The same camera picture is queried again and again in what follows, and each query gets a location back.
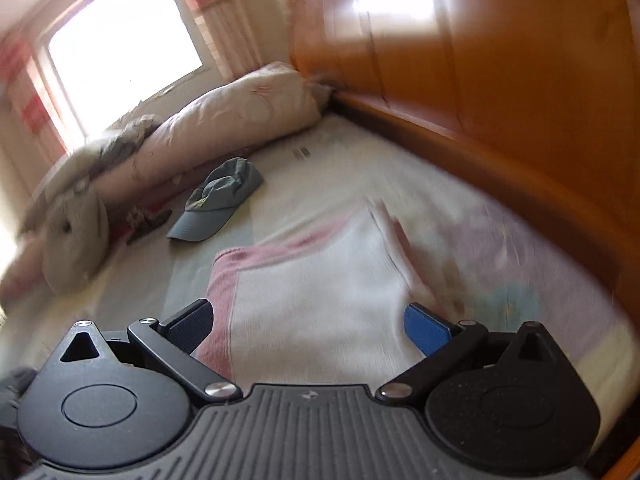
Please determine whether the grey floral pillow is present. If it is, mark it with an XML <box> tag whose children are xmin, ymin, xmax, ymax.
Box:
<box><xmin>20</xmin><ymin>130</ymin><xmax>116</xmax><ymax>231</ymax></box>

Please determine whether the pink striped curtain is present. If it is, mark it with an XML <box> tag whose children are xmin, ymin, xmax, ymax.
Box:
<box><xmin>170</xmin><ymin>0</ymin><xmax>261</xmax><ymax>71</ymax></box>
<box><xmin>0</xmin><ymin>40</ymin><xmax>66</xmax><ymax>161</ymax></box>

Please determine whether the grey cat cushion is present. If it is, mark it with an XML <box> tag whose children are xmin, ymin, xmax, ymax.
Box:
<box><xmin>42</xmin><ymin>192</ymin><xmax>111</xmax><ymax>296</ymax></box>

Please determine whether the bright window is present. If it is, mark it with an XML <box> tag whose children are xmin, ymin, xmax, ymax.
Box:
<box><xmin>47</xmin><ymin>0</ymin><xmax>206</xmax><ymax>136</ymax></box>

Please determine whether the long cream floral pillow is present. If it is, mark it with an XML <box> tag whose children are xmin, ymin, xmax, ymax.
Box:
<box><xmin>0</xmin><ymin>61</ymin><xmax>333</xmax><ymax>301</ymax></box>

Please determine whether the person's dark clothing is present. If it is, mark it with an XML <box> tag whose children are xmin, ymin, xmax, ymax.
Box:
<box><xmin>0</xmin><ymin>366</ymin><xmax>41</xmax><ymax>480</ymax></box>

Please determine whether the wooden headboard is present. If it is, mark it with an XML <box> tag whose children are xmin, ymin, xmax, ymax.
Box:
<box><xmin>287</xmin><ymin>0</ymin><xmax>640</xmax><ymax>480</ymax></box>

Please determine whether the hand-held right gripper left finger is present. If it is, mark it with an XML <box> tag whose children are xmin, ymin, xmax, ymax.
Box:
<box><xmin>60</xmin><ymin>298</ymin><xmax>243</xmax><ymax>403</ymax></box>

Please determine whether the grey flower scrunchie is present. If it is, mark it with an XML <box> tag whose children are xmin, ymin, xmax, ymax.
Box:
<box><xmin>125</xmin><ymin>207</ymin><xmax>173</xmax><ymax>246</ymax></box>

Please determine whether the pink and white sweater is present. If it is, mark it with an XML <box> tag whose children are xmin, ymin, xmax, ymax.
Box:
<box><xmin>192</xmin><ymin>197</ymin><xmax>451</xmax><ymax>391</ymax></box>

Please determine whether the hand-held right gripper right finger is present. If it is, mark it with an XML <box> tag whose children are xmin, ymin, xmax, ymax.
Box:
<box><xmin>375</xmin><ymin>302</ymin><xmax>558</xmax><ymax>403</ymax></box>

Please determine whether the grey-green folded cloth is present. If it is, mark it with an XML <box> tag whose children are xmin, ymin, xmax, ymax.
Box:
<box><xmin>95</xmin><ymin>115</ymin><xmax>166</xmax><ymax>171</ymax></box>

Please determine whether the blue cap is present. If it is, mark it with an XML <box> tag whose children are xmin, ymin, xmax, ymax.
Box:
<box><xmin>166</xmin><ymin>156</ymin><xmax>265</xmax><ymax>243</ymax></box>

